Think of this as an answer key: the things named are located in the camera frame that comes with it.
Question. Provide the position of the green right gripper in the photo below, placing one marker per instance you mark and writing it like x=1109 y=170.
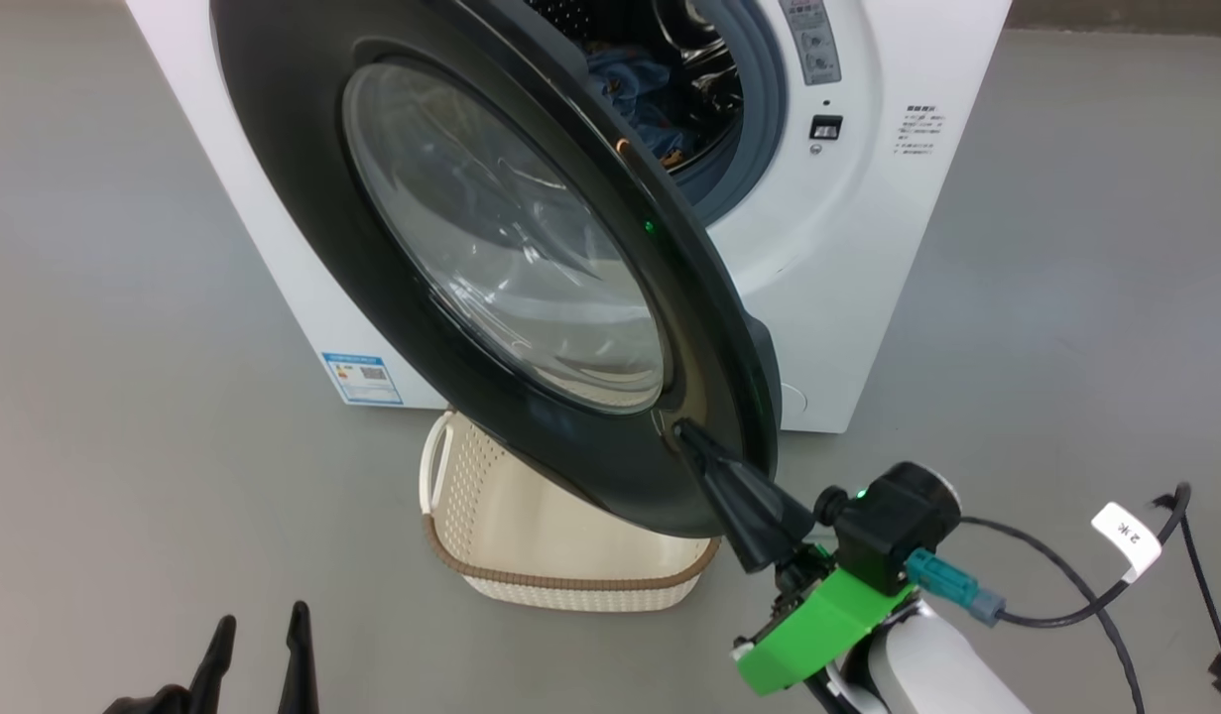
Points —
x=818 y=625

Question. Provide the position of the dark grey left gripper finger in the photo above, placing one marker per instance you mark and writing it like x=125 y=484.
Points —
x=213 y=674
x=298 y=674

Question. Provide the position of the blue cartoon print garment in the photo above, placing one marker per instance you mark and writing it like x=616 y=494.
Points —
x=635 y=94

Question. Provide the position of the black round glass washer door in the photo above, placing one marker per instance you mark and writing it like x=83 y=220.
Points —
x=303 y=198

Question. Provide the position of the white front-load washing machine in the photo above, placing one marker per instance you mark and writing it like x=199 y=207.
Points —
x=868 y=248

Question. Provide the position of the black door latch socket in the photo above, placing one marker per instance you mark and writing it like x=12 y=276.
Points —
x=826 y=127

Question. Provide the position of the washing machine drum opening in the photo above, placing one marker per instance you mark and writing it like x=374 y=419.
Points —
x=709 y=89

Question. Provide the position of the cream perforated laundry basket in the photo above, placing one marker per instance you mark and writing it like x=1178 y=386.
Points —
x=531 y=535

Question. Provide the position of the blue energy label sticker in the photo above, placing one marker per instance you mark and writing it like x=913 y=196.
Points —
x=362 y=379

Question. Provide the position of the printed instruction text label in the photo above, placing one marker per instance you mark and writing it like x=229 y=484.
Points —
x=919 y=129

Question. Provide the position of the grey warning sticker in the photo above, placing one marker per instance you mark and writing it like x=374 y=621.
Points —
x=810 y=45

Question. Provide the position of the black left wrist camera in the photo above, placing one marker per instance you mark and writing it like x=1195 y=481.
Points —
x=144 y=702

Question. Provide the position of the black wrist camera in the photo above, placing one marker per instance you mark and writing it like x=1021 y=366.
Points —
x=144 y=702
x=898 y=521

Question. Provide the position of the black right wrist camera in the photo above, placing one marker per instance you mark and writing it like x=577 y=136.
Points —
x=898 y=521

